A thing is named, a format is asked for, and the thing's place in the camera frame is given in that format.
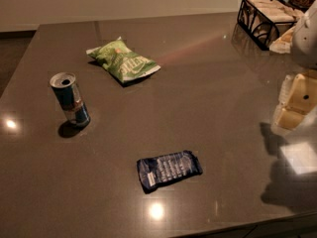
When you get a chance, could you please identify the packets in wire basket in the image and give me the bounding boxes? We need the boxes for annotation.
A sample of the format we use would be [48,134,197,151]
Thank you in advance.
[245,0,304,54]

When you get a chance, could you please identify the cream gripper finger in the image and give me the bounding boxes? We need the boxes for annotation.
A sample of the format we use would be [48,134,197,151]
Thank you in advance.
[273,104,305,131]
[278,72,317,115]

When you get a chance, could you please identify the blue rxbar blueberry wrapper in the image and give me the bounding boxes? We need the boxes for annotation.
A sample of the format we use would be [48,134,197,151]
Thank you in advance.
[137,150,203,193]

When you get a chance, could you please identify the green kettle chips bag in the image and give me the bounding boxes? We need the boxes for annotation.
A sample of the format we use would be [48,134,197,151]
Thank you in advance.
[86,37,160,83]

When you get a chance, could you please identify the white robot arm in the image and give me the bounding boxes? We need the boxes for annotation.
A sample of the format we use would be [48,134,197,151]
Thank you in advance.
[269,0,317,136]

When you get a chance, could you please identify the redbull can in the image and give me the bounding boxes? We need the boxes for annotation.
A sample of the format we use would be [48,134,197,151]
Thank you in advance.
[50,72,90,128]

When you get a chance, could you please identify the black wire basket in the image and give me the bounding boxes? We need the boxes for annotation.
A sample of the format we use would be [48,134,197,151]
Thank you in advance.
[237,0,302,51]

